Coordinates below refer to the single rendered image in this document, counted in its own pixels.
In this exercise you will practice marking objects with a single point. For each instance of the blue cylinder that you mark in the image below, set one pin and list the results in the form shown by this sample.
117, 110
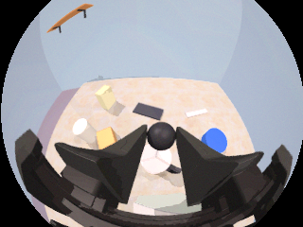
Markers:
216, 139

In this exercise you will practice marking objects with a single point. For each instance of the white flat bar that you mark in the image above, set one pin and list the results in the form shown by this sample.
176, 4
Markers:
204, 111

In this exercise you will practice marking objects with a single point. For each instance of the french press coffee maker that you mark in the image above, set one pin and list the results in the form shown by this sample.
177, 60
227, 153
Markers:
156, 156

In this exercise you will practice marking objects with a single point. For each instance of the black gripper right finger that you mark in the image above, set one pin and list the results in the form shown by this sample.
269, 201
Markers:
205, 169

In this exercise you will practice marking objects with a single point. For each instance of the white cylinder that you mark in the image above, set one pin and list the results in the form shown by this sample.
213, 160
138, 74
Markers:
84, 131

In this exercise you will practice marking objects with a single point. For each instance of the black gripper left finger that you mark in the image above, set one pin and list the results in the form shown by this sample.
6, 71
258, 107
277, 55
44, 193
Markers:
115, 165

